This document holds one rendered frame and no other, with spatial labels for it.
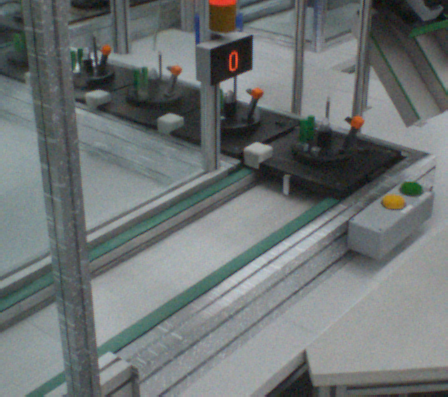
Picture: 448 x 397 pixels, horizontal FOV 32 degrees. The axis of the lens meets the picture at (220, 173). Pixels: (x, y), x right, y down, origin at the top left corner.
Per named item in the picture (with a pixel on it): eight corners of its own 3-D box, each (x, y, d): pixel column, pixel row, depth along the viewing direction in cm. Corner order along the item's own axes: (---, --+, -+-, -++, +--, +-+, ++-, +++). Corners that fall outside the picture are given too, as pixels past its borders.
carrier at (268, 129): (302, 129, 182) (305, 77, 176) (237, 163, 165) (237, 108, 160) (223, 104, 196) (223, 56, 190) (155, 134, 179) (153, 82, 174)
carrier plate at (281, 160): (400, 159, 167) (401, 150, 166) (340, 200, 151) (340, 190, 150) (308, 130, 181) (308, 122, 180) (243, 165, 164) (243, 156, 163)
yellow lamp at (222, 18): (241, 28, 146) (241, 2, 144) (224, 34, 142) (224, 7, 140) (220, 23, 149) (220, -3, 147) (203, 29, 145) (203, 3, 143)
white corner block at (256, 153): (273, 164, 165) (273, 146, 163) (260, 171, 162) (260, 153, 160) (255, 158, 168) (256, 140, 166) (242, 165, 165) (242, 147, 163)
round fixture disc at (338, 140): (369, 152, 166) (370, 143, 165) (333, 174, 156) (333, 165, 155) (314, 135, 174) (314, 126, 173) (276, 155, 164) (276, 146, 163)
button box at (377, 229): (432, 216, 155) (436, 189, 152) (378, 261, 141) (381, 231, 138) (400, 206, 159) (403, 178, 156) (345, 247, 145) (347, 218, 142)
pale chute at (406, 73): (442, 113, 180) (455, 105, 177) (406, 128, 173) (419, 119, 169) (383, 12, 185) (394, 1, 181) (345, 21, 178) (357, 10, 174)
